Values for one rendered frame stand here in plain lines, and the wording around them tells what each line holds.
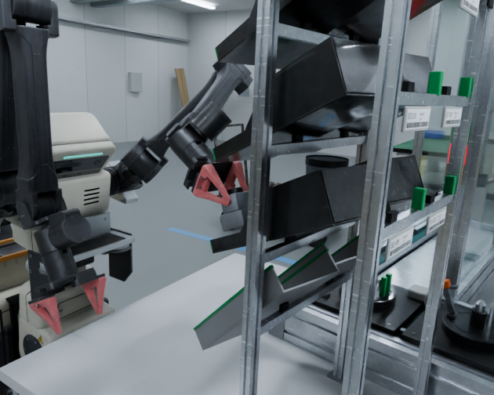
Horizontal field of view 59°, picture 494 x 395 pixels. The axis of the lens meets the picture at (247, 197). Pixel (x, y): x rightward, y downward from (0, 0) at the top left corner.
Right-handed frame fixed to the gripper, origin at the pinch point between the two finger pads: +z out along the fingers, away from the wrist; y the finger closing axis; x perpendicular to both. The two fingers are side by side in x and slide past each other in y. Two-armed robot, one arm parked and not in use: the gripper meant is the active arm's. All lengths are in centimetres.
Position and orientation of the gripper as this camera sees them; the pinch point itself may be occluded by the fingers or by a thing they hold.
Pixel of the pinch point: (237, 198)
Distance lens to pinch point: 78.2
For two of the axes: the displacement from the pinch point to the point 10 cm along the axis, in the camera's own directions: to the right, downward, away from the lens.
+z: 5.9, 6.1, -5.3
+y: 7.4, -1.3, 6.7
